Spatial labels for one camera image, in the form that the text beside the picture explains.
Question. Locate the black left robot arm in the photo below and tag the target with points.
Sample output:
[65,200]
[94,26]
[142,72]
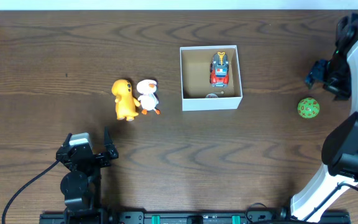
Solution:
[82,185]

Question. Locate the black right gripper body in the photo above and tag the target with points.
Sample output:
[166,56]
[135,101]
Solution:
[339,80]

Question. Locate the red toy truck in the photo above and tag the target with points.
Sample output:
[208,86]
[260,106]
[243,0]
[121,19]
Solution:
[219,70]

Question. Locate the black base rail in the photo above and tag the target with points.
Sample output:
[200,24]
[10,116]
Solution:
[253,216]

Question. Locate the white cardboard box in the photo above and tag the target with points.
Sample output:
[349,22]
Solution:
[194,64]

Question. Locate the yellow duck toy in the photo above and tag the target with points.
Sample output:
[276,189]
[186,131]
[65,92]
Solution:
[126,104]

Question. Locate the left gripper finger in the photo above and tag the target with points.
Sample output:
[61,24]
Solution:
[66,142]
[108,143]

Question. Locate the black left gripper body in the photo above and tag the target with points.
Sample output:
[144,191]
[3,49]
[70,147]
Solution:
[89,156]

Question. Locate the wooden rattle drum toy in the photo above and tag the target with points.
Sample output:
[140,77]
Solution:
[214,95]

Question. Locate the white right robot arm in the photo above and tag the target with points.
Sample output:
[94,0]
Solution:
[339,169]

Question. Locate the green ball with red symbols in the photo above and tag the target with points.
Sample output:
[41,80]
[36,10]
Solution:
[308,108]

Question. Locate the white duck toy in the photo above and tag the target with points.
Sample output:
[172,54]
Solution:
[148,100]

